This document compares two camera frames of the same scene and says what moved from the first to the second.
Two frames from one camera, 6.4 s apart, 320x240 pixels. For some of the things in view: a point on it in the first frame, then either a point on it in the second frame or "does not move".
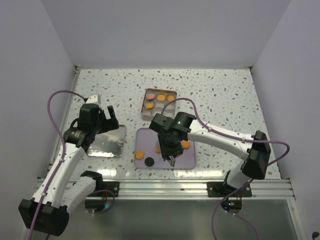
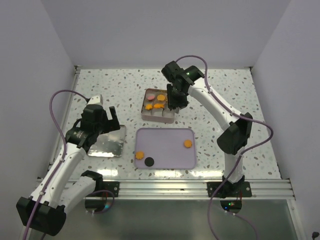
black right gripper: [167, 151] to [173, 102]
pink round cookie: [151, 97] does not move
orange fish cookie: [150, 106] does not move
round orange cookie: [161, 97] does not move
